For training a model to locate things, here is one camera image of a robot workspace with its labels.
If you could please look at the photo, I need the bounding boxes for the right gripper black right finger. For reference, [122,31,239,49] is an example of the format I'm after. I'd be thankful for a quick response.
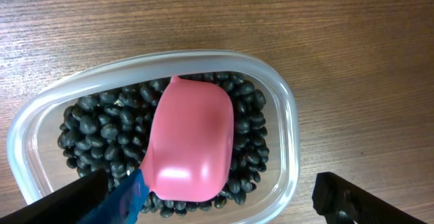
[312,172,425,224]

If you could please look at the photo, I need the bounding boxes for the clear plastic container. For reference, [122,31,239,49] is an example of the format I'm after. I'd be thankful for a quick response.
[6,50,300,223]

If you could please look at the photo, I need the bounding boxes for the pink scoop with blue handle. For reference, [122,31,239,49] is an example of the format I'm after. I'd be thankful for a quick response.
[80,76,234,223]

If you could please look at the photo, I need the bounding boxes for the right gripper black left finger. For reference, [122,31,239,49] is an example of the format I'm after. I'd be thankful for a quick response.
[1,170,109,224]

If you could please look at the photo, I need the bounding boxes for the black beans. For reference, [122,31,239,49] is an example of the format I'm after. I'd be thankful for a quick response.
[57,71,270,218]

